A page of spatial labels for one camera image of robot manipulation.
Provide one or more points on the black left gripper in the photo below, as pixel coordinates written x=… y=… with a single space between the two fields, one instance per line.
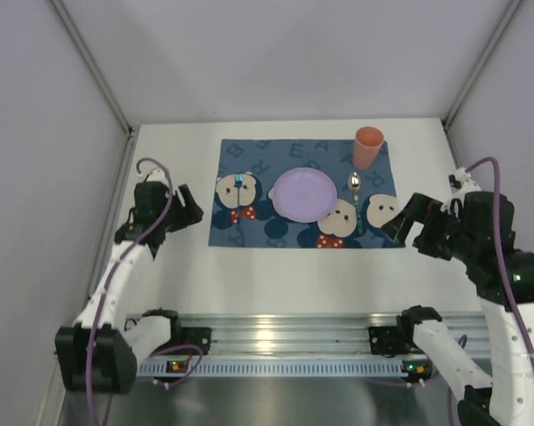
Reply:
x=178 y=211

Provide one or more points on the silver spoon green handle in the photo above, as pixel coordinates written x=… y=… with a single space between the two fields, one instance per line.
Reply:
x=354 y=185

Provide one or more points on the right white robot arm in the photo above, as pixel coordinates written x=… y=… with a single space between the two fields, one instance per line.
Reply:
x=475 y=227

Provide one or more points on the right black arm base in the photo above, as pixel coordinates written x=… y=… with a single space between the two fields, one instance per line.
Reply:
x=388 y=342

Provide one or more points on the right aluminium frame post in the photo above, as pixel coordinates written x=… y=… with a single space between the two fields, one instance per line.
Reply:
x=504 y=23

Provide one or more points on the orange plastic cup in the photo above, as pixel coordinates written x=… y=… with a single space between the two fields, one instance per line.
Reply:
x=367 y=144

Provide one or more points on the aluminium rail frame front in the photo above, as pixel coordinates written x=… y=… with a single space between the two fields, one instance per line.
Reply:
x=289 y=335

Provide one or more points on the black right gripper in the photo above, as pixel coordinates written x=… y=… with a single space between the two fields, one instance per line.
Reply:
x=417 y=220

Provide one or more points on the perforated cable duct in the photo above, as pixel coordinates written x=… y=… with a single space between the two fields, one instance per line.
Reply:
x=373 y=368

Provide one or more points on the left aluminium frame post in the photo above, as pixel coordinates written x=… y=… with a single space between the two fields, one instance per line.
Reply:
x=63 y=16

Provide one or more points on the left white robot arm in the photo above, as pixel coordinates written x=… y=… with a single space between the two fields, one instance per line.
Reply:
x=97 y=353

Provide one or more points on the purple plastic plate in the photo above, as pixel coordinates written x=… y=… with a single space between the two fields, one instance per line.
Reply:
x=304 y=195

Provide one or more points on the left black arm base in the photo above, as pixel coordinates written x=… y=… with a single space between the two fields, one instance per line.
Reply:
x=196 y=336

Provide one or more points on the aluminium frame post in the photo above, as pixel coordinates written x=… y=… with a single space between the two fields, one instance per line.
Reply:
x=504 y=23
x=63 y=16

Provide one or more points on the blue bear print placemat cloth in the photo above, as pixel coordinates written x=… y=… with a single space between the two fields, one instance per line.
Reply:
x=262 y=161

